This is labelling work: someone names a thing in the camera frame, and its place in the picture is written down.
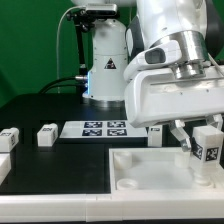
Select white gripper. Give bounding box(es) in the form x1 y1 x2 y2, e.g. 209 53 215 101
124 40 224 152

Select white square table top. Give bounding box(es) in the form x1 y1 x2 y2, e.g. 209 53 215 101
109 147 224 194

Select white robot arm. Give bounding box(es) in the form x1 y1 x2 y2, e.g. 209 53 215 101
124 0 224 151

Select white marker sheet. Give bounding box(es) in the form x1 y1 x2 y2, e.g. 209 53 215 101
60 120 147 139

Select black cables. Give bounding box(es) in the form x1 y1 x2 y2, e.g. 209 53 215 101
38 75 89 94

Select black camera stand pole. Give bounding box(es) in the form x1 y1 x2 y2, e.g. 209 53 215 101
66 9 94 80

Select black camera on mount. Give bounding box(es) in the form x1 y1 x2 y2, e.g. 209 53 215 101
85 3 118 18

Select white front fence rail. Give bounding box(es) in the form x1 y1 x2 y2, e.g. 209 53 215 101
0 190 224 223

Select white fence rail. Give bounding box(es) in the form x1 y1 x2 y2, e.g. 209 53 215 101
0 153 11 185
0 190 224 223

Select white cable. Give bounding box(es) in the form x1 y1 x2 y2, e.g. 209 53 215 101
55 5 88 94

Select white left fence rail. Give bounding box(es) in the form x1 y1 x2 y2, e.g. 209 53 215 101
0 153 11 185

